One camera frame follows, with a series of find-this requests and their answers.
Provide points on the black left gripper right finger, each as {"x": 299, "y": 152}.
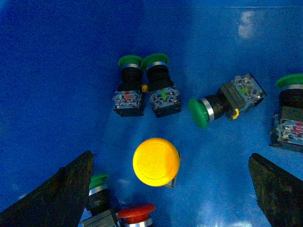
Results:
{"x": 279, "y": 193}

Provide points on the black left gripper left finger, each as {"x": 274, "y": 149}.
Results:
{"x": 58, "y": 202}

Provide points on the blue bin with buttons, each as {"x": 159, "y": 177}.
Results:
{"x": 59, "y": 72}

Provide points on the green push button near front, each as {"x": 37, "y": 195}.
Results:
{"x": 99, "y": 205}

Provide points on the green button red contact block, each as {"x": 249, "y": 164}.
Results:
{"x": 287, "y": 122}

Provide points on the yellow upright push button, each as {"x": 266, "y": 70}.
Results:
{"x": 156, "y": 163}

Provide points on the green lying push button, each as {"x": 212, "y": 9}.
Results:
{"x": 232, "y": 99}

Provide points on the green button back left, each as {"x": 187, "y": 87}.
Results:
{"x": 129, "y": 97}

